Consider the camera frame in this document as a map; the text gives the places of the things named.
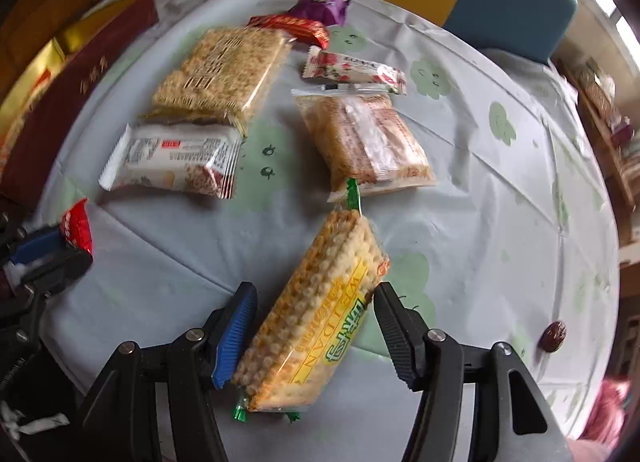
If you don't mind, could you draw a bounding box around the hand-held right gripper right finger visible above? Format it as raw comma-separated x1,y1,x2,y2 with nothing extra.
372,282,573,462

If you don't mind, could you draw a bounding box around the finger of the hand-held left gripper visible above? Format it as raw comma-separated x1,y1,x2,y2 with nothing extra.
14,249,94,295
0,214,65,269

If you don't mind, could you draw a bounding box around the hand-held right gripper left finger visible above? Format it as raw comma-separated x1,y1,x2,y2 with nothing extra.
75,282,258,462

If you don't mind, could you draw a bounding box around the small red snack packet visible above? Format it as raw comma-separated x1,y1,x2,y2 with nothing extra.
59,198,94,255

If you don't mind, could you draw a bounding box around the yellow label cracker packet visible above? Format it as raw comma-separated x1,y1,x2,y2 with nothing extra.
230,178,392,425

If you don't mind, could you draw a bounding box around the maroon gift box gold inside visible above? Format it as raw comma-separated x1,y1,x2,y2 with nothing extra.
0,0,160,215

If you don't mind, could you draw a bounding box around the purple snack packet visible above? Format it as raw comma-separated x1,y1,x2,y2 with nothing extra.
287,0,351,27

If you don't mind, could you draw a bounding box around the white red-edged biscuit packet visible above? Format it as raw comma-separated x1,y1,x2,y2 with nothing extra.
98,123,244,200

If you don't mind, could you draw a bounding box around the red date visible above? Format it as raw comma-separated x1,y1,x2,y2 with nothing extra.
540,321,569,354

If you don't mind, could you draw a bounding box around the pale cloud print tablecloth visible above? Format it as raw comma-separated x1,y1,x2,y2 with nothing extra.
30,0,623,462

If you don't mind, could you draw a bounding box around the clear orange pastry packet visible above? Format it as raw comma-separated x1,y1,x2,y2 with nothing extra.
291,86,437,203

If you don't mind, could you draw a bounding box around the pink cloth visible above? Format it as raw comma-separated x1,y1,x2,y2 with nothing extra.
570,377,632,462

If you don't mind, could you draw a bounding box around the large clear cracker packet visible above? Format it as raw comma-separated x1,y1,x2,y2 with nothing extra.
142,26,293,135

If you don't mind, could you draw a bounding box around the white pink floral snack packet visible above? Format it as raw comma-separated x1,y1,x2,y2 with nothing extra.
301,46,407,95

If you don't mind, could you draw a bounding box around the wooden shelf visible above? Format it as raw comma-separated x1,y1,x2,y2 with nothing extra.
552,56,640,243

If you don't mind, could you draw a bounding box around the long red snack packet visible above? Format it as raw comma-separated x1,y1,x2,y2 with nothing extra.
247,14,331,50

